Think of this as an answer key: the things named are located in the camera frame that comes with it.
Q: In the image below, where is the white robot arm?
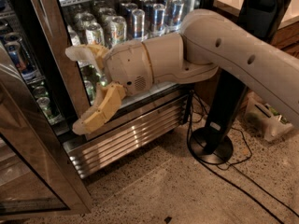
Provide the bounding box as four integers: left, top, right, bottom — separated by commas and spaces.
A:
65, 9, 299, 135

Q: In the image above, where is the black power cable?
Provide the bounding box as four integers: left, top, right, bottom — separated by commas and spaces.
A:
186, 91, 299, 224

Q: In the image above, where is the white green can front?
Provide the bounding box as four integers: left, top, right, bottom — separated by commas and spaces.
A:
85, 22, 105, 45

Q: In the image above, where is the tall silver can right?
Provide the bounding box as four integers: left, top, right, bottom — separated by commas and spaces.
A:
165, 0, 184, 32

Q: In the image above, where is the wooden counter cabinet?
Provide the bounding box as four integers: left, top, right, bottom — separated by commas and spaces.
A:
193, 9, 299, 118

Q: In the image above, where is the stainless steel display fridge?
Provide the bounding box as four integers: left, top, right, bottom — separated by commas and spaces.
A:
1, 0, 212, 178

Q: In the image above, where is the clear plastic storage bin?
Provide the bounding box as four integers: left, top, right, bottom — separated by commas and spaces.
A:
244, 92, 294, 142

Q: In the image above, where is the green soda can left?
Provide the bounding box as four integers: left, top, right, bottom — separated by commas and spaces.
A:
36, 97, 62, 125

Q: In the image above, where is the white green can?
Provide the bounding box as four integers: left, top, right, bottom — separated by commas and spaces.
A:
85, 22, 105, 45
109, 16, 127, 46

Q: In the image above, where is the tall silver blue can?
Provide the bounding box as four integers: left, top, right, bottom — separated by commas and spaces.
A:
131, 9, 147, 40

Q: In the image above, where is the tall silver can middle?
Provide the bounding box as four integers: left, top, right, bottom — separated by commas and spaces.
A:
150, 4, 165, 36

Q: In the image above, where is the black tower fan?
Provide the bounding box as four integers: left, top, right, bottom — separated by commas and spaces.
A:
187, 0, 291, 165

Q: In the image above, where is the white green can right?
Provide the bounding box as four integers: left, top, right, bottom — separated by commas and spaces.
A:
109, 16, 127, 46

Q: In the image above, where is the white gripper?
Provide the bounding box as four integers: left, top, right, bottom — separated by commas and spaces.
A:
65, 40, 153, 135

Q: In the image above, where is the glass fridge door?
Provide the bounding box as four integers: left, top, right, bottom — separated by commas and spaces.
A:
23, 0, 206, 141
0, 48, 93, 220

